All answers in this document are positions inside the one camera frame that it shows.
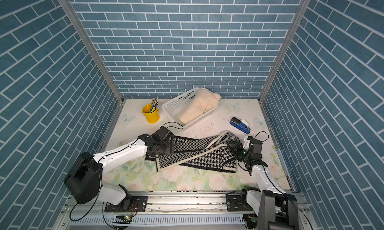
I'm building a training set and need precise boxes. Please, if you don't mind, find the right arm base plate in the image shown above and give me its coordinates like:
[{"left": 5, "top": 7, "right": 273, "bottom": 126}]
[{"left": 226, "top": 194, "right": 254, "bottom": 213}]

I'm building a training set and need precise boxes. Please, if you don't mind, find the aluminium front rail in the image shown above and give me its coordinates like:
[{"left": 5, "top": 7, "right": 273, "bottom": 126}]
[{"left": 59, "top": 191, "right": 310, "bottom": 216}]

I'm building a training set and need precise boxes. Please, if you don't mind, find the small white box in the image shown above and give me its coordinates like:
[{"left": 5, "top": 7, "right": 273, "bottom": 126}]
[{"left": 241, "top": 119, "right": 250, "bottom": 126}]

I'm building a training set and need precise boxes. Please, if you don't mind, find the white plastic mesh basket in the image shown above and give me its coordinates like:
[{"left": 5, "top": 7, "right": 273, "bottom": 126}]
[{"left": 162, "top": 88, "right": 219, "bottom": 130}]

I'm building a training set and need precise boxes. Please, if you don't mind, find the black white patterned cloth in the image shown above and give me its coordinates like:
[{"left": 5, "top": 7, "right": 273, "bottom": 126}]
[{"left": 145, "top": 131, "right": 241, "bottom": 173}]

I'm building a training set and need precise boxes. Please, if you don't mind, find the beige knitted scarf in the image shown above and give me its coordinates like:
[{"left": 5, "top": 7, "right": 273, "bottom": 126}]
[{"left": 178, "top": 88, "right": 222, "bottom": 125}]

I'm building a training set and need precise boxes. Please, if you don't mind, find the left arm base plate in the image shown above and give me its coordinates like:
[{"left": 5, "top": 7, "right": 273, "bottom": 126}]
[{"left": 104, "top": 196, "right": 148, "bottom": 213}]

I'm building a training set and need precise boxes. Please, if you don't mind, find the floral table mat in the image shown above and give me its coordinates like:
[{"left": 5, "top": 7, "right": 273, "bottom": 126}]
[{"left": 103, "top": 99, "right": 291, "bottom": 191}]

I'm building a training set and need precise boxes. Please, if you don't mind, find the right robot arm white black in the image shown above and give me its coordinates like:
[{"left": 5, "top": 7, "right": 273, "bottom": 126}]
[{"left": 228, "top": 137, "right": 299, "bottom": 230}]

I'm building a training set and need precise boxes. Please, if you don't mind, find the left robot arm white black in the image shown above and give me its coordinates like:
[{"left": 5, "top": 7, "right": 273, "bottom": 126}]
[{"left": 64, "top": 127, "right": 174, "bottom": 206}]

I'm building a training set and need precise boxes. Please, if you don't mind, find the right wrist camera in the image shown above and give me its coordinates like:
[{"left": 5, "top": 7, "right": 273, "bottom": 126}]
[{"left": 243, "top": 136, "right": 253, "bottom": 151}]

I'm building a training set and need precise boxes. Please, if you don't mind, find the yellow cup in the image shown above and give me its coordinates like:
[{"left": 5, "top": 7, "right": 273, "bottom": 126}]
[{"left": 142, "top": 104, "right": 160, "bottom": 124}]

